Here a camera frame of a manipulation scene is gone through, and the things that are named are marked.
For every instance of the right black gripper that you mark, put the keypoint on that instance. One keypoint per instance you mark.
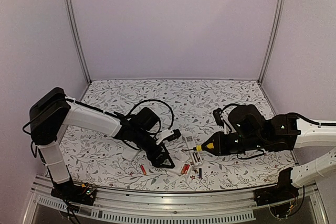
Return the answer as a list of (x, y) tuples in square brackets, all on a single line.
[(219, 147)]

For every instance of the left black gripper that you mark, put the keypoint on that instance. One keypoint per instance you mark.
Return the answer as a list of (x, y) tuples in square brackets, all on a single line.
[(157, 162)]

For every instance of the white remote with display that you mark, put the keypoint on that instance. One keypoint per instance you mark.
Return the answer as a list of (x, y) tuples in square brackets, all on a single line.
[(177, 169)]

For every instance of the yellow pry tool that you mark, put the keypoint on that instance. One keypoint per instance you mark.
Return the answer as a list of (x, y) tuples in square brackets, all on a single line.
[(206, 147)]

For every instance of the slim white remote control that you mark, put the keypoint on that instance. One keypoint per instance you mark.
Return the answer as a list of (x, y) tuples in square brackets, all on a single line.
[(194, 154)]

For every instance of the black-faced white remote control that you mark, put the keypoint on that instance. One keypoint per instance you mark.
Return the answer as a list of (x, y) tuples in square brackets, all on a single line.
[(130, 154)]

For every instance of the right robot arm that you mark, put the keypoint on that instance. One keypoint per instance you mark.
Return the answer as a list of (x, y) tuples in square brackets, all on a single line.
[(248, 130)]

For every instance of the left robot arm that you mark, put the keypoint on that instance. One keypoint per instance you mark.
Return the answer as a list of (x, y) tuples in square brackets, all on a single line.
[(55, 109)]

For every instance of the display remote battery cover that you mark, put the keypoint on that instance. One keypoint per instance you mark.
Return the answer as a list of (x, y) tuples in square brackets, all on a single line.
[(182, 157)]

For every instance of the red battery in display remote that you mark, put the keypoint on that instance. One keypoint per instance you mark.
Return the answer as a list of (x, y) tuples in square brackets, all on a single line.
[(187, 169)]

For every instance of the left purple AAA battery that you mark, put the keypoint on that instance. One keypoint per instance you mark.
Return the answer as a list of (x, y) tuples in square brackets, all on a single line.
[(200, 173)]

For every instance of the upper red AAA battery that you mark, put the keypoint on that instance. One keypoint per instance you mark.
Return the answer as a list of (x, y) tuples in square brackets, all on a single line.
[(143, 169)]

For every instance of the floral patterned table mat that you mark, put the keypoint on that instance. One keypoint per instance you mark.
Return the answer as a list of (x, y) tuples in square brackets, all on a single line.
[(188, 105)]

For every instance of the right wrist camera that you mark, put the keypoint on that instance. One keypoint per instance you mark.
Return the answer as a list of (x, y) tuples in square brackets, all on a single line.
[(217, 114)]

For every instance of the front aluminium rail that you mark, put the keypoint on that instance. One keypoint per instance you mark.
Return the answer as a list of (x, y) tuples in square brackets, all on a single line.
[(114, 205)]

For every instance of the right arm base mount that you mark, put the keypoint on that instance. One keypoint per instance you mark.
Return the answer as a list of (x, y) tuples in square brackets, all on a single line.
[(282, 200)]

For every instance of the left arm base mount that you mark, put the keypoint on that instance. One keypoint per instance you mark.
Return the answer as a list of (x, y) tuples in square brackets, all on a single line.
[(84, 194)]

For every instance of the right aluminium frame post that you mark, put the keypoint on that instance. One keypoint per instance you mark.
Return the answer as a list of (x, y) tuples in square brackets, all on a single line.
[(271, 40)]

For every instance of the aluminium frame post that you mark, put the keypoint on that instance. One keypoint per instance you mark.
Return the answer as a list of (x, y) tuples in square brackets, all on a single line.
[(271, 40), (76, 40)]

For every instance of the left aluminium frame post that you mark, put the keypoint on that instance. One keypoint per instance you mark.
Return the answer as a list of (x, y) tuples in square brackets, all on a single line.
[(76, 40)]

